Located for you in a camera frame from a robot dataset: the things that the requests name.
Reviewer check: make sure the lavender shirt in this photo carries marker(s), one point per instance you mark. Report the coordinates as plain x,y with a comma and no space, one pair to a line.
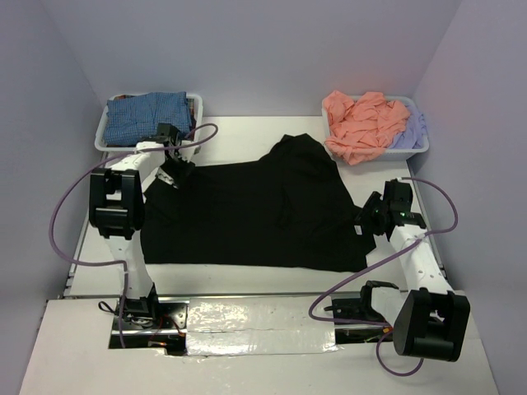
412,137

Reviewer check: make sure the black long sleeve shirt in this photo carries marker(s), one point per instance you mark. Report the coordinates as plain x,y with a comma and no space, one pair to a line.
290,208

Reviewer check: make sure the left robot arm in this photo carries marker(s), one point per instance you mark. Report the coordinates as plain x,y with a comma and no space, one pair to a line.
117,207

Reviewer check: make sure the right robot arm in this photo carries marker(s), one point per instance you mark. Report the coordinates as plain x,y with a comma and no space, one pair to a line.
428,319

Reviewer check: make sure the right white plastic basket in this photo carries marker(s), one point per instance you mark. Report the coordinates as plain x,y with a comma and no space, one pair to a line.
389,155

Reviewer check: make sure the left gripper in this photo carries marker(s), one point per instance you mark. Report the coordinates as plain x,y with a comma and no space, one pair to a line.
178,179

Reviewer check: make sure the silver foil tape cover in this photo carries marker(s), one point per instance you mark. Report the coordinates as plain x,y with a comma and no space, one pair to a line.
266,325

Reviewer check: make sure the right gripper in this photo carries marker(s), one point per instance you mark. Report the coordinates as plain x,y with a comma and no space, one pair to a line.
375,199

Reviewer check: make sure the orange pink shirt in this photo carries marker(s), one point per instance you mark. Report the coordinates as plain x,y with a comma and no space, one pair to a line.
363,129

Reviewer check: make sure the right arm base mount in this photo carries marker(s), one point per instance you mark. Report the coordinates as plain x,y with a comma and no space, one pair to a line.
365,316

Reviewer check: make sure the blue checkered folded shirt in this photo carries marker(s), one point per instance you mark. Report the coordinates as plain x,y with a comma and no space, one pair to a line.
136,119

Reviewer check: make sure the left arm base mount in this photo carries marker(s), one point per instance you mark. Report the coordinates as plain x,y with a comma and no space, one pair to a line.
167,332

